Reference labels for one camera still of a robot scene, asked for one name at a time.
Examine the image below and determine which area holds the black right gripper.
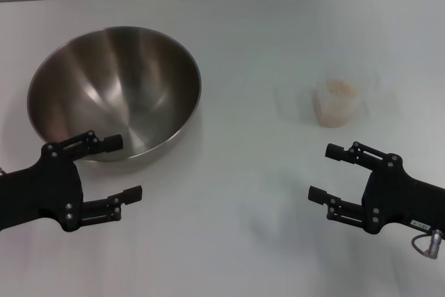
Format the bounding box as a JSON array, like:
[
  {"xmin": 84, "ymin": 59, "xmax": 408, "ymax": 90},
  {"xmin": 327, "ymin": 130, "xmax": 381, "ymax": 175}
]
[{"xmin": 307, "ymin": 141, "xmax": 445, "ymax": 239}]

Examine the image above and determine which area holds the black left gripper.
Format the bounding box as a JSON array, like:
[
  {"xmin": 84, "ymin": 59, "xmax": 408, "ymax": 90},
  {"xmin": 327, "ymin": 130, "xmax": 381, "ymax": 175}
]
[{"xmin": 0, "ymin": 130, "xmax": 144, "ymax": 232}]

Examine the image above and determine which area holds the clear plastic measuring cup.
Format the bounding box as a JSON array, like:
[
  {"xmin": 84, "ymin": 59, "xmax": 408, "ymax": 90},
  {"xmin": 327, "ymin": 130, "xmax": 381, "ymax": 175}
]
[{"xmin": 310, "ymin": 63, "xmax": 380, "ymax": 128}]

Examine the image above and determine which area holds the stainless steel mixing bowl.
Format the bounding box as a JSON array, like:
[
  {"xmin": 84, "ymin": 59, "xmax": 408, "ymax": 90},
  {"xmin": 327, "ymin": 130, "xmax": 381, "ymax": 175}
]
[{"xmin": 26, "ymin": 26, "xmax": 203, "ymax": 173}]

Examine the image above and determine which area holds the white uncooked rice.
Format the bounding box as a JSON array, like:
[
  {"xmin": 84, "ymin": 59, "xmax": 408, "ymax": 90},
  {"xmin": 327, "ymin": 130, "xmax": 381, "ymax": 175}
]
[{"xmin": 315, "ymin": 77, "xmax": 359, "ymax": 127}]

